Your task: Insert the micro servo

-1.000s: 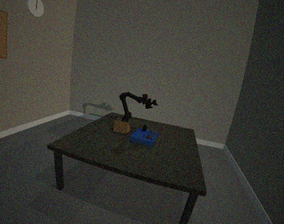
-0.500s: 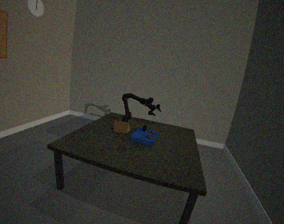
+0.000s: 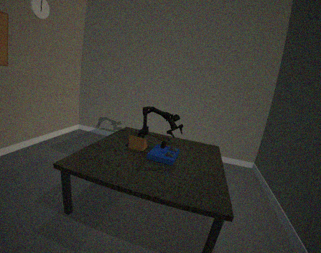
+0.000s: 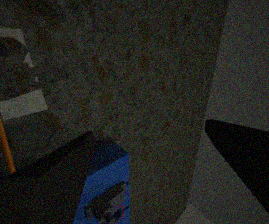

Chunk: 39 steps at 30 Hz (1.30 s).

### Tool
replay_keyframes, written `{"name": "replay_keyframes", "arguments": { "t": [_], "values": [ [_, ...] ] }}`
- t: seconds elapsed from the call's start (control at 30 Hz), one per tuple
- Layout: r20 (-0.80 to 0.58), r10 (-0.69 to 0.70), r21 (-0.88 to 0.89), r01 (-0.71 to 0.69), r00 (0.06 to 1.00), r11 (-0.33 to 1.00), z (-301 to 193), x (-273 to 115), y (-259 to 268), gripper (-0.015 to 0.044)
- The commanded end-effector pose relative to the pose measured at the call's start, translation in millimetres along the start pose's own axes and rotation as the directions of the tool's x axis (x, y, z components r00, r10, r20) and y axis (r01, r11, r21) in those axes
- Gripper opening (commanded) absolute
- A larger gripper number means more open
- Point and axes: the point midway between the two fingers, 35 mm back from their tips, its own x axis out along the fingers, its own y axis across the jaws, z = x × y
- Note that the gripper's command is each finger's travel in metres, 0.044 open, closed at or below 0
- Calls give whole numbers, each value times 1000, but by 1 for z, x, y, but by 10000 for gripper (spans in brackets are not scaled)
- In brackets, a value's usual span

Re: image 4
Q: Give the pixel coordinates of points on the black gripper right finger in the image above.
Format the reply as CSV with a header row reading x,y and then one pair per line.
x,y
246,150

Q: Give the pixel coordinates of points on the blue flat deck plate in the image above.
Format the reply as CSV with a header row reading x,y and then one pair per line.
x,y
106,195

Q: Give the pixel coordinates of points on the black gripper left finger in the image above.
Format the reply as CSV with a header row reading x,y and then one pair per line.
x,y
48,190

